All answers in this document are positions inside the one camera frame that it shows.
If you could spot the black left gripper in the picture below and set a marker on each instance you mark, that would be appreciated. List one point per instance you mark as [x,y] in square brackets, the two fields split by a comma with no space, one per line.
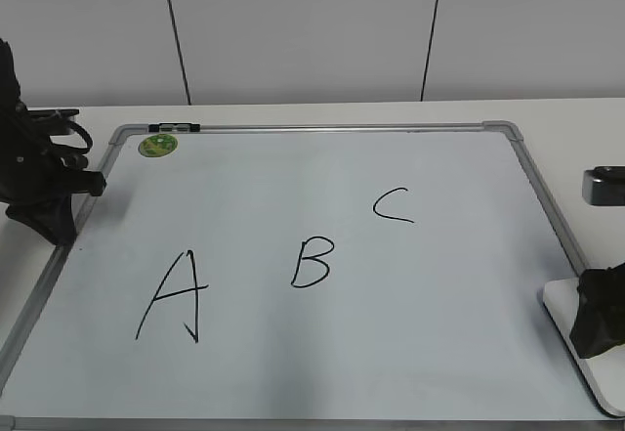
[43,161]

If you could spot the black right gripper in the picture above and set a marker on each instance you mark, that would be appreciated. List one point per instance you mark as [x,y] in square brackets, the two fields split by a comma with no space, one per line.
[599,322]

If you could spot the white rectangular board eraser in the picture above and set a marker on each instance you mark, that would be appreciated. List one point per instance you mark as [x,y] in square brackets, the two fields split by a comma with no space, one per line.
[603,374]

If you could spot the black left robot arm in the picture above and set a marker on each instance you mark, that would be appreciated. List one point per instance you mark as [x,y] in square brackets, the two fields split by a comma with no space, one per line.
[7,74]

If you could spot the round green magnet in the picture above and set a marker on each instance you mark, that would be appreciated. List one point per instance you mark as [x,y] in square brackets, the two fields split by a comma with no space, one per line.
[158,145]

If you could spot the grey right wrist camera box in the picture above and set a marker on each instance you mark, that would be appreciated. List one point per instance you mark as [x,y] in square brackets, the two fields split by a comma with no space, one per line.
[604,186]

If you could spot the white board with grey frame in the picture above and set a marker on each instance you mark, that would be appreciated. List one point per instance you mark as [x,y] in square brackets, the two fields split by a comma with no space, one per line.
[367,274]

